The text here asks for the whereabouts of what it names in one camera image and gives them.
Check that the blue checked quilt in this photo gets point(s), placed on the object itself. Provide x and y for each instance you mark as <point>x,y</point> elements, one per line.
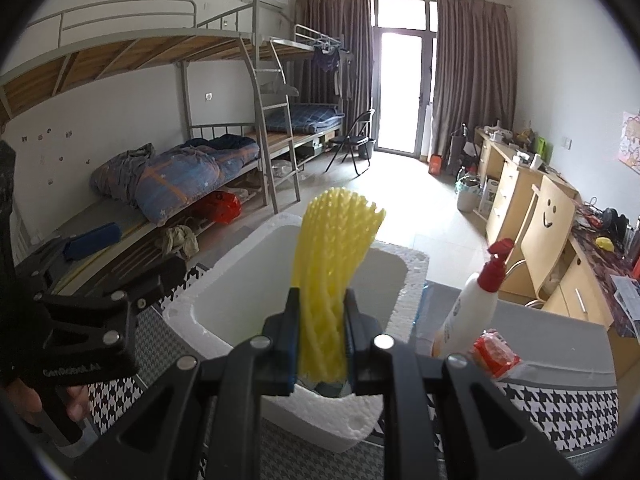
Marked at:
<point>190,175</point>

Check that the red plastic bag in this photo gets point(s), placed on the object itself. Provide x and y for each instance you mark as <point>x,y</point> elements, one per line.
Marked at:
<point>222,207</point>

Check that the black headphones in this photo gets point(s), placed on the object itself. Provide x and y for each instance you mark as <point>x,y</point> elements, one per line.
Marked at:
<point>610,217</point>

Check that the yellow toy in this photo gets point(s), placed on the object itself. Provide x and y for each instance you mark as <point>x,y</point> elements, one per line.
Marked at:
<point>605,243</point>

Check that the balcony glass door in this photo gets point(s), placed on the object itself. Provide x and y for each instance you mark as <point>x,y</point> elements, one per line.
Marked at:
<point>400,75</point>

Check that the wooden chair with smiley face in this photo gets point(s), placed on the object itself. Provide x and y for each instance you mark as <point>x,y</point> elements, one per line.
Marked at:
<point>545,215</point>

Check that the white papers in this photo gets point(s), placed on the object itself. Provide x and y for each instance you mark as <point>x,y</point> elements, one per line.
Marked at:
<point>627,300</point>

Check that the white lotion bottle red pump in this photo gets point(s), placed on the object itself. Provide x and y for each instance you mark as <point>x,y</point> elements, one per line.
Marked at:
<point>470,305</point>

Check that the houndstooth tablecloth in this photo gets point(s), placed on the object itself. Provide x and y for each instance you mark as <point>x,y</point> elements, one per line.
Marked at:
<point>550,410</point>

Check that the white bucket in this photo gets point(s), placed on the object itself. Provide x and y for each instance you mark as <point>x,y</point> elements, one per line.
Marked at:
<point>467,194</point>

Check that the blue mattress pad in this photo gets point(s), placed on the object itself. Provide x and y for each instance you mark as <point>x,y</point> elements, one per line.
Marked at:
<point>305,115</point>

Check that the orange bag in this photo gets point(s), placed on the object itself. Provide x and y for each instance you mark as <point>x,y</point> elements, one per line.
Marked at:
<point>436,165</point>

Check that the cartoon wall poster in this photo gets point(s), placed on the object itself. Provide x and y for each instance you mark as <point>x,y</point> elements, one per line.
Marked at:
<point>631,137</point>

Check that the red snack packet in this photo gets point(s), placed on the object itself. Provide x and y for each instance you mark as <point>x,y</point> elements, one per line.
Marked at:
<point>495,352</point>

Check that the black folding chair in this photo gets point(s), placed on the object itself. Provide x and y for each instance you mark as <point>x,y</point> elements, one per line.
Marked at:
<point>355,140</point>

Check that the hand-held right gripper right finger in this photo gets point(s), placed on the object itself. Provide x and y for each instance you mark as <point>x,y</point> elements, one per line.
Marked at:
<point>350,340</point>

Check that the grey metal bed ladder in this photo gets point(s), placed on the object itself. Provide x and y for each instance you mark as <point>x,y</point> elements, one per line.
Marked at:
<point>272,110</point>

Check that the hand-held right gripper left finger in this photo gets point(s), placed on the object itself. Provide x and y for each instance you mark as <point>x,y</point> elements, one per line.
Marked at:
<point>290,350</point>

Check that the person's left hand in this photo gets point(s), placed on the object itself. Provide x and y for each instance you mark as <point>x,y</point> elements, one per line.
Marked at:
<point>22,402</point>

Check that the wooden desk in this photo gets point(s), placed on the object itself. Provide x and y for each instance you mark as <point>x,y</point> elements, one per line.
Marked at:
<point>575,285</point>

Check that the beige cloth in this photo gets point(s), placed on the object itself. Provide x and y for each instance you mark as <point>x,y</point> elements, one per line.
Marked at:
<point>177,240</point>

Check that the yellow foam net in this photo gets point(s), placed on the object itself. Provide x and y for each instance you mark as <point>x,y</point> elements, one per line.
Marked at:
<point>330,270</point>

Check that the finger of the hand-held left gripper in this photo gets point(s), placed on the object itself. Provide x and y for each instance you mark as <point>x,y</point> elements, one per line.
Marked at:
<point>150,280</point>
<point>95,241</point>

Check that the grey-brown curtain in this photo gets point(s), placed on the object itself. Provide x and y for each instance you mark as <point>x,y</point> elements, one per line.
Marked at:
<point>475,85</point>
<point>332,20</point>

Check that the grey metal bunk bed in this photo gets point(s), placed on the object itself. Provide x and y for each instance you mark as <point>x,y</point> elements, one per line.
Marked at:
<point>300,85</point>
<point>125,110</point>

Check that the green bag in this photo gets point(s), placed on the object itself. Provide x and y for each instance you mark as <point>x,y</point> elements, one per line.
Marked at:
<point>542,147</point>

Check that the white foam box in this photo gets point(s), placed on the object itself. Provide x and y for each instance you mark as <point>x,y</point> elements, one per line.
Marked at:
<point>240,300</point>

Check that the hanging dark clothes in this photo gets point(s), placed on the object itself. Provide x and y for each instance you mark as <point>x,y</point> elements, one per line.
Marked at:
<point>330,60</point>

